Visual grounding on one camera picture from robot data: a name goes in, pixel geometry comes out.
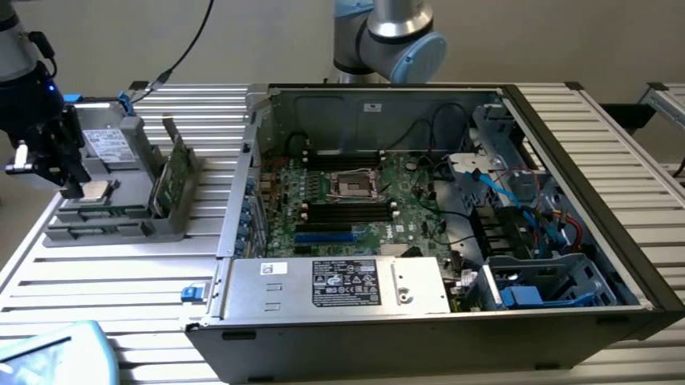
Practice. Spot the green RAM stick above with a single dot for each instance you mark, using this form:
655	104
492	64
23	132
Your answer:
115	210

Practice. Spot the blue case latch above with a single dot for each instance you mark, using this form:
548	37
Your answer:
194	293

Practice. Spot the silver chipset heat sink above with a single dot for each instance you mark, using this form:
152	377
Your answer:
397	250

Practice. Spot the round coin cell battery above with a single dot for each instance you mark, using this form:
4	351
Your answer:
412	164

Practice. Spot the silver CPU chip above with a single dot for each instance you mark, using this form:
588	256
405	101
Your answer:
95	191

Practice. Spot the black expansion slot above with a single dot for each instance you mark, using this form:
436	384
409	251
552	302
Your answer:
323	228

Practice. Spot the blue expansion slot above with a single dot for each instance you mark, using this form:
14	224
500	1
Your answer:
325	237

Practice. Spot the metal slat side table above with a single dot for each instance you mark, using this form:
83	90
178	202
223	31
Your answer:
667	102

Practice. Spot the grey parts rack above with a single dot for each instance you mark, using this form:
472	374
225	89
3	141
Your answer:
134	224

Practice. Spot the silver hard disk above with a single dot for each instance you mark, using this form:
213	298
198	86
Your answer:
110	145

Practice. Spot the light blue plastic object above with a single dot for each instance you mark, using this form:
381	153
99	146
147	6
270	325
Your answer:
59	357

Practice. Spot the green graphics card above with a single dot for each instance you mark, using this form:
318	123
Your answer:
174	176

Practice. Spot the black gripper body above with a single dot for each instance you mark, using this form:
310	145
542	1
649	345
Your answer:
32	108

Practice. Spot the black open PC case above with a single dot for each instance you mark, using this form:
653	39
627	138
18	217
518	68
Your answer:
417	345

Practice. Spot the green Dell motherboard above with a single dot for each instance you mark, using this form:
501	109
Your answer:
412	200

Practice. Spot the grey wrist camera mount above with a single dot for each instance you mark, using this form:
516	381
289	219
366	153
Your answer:
20	158

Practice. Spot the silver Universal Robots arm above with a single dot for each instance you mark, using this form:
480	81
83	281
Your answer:
382	38

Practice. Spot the black RAM slot bank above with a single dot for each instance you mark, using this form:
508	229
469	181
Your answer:
345	159
350	212

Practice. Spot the silver power supply unit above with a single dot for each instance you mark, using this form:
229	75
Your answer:
299	286

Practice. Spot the grey disk bay blue rails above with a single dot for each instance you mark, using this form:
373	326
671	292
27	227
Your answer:
557	276

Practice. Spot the metal CPU socket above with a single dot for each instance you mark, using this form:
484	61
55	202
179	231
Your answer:
350	185

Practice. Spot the grey metal disk bay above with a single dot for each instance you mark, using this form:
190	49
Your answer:
494	136

